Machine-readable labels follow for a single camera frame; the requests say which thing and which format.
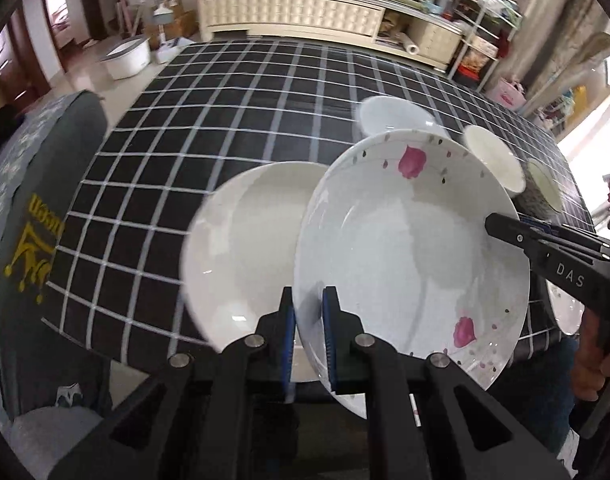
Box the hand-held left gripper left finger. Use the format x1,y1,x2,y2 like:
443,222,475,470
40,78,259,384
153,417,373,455
50,286,298,480

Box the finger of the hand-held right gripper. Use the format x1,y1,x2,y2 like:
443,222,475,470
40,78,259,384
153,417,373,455
485,212,610,311
522,217,610,268

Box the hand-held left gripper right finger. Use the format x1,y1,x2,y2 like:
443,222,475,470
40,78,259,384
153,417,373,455
323,286,576,480

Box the cream bowl with dark rim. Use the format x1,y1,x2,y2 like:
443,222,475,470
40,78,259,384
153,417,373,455
515,157,564,221

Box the small white bowl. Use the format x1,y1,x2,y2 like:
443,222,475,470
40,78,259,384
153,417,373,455
462,125,526,198

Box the white cartoon print plate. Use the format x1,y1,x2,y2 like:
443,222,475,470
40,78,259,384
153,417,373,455
545,280,586,337

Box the white plate with pink flowers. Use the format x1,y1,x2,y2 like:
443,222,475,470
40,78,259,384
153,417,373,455
292,129,532,420

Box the plain white plate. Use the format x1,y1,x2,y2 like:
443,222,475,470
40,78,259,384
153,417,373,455
180,161,333,385

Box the person's right hand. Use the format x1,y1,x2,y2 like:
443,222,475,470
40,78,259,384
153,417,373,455
574,310,610,401

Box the person's blue trousers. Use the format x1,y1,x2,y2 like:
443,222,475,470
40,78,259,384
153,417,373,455
490,340,583,456

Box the pink bag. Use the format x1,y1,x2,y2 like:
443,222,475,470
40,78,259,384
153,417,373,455
487,77,528,111

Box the white metal shelf rack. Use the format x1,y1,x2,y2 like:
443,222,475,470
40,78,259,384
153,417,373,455
447,0,523,91

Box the white paper roll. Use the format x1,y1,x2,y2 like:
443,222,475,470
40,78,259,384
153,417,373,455
395,32,420,56

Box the black white checkered tablecloth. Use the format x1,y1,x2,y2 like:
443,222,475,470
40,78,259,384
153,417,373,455
40,37,600,376

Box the green chair cover yellow print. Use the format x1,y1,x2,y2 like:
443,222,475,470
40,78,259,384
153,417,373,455
0,90,110,426

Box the white tufted cabinet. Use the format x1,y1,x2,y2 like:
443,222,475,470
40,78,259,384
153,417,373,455
197,0,466,71

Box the white plastic basin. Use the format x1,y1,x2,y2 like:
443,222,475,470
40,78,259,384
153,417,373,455
99,36,153,81

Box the cardboard box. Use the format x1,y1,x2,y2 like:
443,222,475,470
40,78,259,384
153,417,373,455
162,0,198,41

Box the white lamp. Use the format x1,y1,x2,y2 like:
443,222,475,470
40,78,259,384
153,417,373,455
150,0,173,51

